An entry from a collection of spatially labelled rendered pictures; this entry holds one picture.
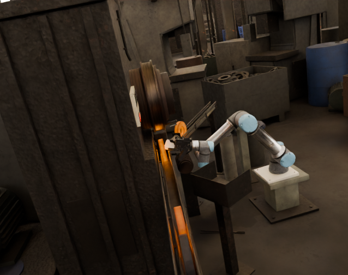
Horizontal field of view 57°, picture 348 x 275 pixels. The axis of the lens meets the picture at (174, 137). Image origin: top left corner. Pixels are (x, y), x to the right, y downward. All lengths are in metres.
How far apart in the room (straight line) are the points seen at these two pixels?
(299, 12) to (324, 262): 3.94
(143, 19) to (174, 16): 0.45
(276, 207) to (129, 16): 3.35
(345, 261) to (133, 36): 3.81
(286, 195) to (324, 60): 2.92
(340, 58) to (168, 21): 2.50
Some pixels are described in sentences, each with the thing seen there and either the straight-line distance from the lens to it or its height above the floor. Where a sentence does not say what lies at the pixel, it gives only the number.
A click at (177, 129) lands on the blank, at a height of 0.74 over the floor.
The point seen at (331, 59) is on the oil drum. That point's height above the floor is 0.70.
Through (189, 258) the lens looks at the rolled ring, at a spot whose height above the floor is 0.73.
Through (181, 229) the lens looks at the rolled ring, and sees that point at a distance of 1.36.
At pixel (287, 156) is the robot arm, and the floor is 0.52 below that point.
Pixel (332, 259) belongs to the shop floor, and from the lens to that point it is 2.33.
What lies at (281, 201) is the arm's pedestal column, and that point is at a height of 0.10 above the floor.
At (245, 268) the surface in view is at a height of 0.01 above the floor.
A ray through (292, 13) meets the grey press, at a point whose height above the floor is 1.41.
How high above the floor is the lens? 1.50
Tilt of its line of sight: 18 degrees down
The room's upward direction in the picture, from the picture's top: 11 degrees counter-clockwise
